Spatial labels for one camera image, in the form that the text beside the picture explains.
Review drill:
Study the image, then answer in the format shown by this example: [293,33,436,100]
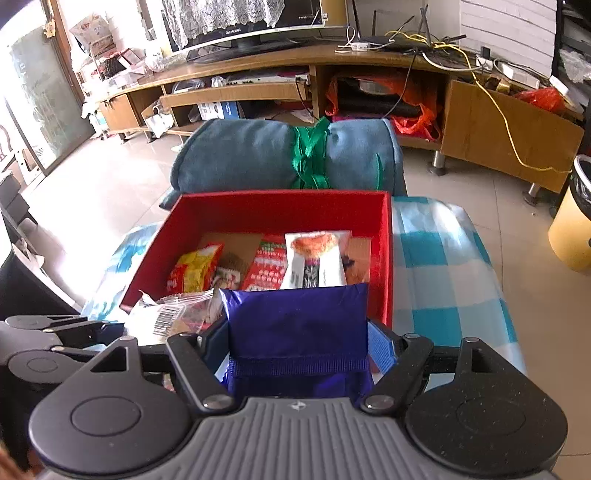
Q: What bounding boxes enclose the green strap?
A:
[289,116,385,191]

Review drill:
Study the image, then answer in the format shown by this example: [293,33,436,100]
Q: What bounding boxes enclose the wooden TV cabinet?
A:
[98,45,584,192]

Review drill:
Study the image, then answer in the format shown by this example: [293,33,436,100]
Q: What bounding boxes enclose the black metal shelf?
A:
[549,0,591,121]

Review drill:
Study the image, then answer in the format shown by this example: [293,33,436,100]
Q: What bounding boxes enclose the yellow egg crisp packet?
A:
[342,237,370,285]

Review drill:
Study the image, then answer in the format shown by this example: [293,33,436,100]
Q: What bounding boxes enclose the rolled blue blanket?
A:
[160,118,407,211]

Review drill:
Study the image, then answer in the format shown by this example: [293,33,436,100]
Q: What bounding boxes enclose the red green spicy packet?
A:
[242,235,287,291]

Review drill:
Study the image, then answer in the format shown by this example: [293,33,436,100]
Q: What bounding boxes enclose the purple foil packet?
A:
[221,283,373,404]

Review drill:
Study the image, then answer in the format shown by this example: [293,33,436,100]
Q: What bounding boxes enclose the white lace cloth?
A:
[163,0,284,48]

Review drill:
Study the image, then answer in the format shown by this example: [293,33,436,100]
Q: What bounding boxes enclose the red cardboard box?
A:
[120,190,394,326]

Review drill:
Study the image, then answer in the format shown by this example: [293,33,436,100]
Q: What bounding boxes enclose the blue checkered tablecloth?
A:
[83,197,524,367]

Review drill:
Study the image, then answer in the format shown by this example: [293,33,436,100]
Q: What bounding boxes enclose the yellow red Trolli packet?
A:
[166,243,223,295]

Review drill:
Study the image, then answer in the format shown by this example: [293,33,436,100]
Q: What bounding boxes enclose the white spicy strips packet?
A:
[280,231,351,289]

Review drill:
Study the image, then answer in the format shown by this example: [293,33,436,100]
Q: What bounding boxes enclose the yellow trash bin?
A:
[548,155,591,272]

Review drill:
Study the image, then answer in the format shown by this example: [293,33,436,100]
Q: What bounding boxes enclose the yellow cable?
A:
[385,29,574,174]

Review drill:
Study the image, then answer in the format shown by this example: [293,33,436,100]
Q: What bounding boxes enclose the television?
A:
[162,0,329,64]

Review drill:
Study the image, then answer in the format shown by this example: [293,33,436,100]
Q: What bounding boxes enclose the white paper bag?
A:
[141,100,175,138]

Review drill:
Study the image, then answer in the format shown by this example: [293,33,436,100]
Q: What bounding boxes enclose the round white cake packet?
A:
[125,289,223,346]

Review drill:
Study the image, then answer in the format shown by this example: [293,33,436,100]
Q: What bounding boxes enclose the orange plastic bag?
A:
[325,72,442,142]

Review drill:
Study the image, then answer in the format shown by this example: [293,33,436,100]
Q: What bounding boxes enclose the white blue carton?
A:
[197,101,242,121]

